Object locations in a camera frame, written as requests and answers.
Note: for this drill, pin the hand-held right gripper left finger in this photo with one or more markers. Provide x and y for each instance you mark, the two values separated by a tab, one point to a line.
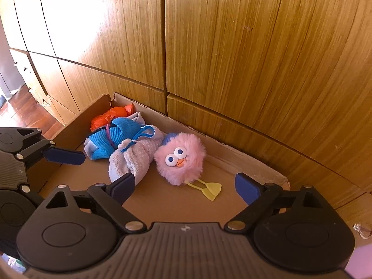
123	186

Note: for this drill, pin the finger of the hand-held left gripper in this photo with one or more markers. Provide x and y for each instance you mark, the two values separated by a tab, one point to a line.
65	156

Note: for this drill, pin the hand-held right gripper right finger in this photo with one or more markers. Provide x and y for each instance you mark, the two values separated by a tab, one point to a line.
247	189

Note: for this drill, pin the cardboard box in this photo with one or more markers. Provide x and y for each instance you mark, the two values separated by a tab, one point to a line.
180	200

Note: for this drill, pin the white sock bundle blue trim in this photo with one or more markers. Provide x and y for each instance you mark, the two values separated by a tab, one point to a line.
136	154

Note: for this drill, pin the orange sock roll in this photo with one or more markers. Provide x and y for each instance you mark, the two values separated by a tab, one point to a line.
109	115

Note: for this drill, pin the pink fluffy bird toy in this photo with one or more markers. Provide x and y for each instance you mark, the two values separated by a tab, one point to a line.
181	158

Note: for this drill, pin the white paper scrap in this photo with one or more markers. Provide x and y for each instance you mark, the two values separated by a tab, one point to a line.
360	230

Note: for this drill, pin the pink bed sheet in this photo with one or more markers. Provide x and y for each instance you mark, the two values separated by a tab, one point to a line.
360	263

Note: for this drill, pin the wooden wardrobe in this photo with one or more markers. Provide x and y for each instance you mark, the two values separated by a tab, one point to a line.
232	49

